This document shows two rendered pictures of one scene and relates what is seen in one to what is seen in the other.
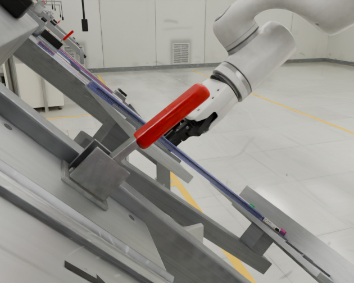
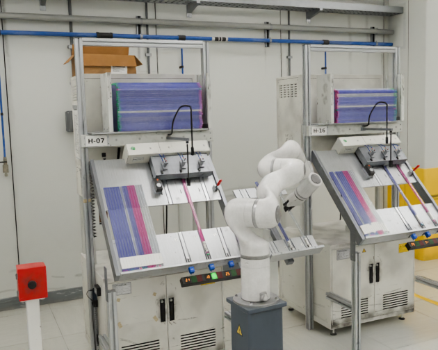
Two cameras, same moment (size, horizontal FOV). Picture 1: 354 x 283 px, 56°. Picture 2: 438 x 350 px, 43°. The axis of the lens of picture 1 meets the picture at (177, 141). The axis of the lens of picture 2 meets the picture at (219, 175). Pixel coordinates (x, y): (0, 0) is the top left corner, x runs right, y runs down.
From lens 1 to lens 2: 3.06 m
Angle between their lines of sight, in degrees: 83
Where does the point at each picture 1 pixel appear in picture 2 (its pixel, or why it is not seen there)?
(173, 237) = (223, 203)
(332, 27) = not seen: hidden behind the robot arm
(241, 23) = not seen: hidden behind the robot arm
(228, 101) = (291, 196)
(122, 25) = not seen: outside the picture
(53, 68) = (327, 182)
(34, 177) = (207, 184)
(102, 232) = (206, 191)
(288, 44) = (306, 181)
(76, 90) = (333, 194)
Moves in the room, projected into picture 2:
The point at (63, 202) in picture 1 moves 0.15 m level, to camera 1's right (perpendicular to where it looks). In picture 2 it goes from (206, 187) to (207, 190)
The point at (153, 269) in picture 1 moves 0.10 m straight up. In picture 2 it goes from (208, 197) to (208, 179)
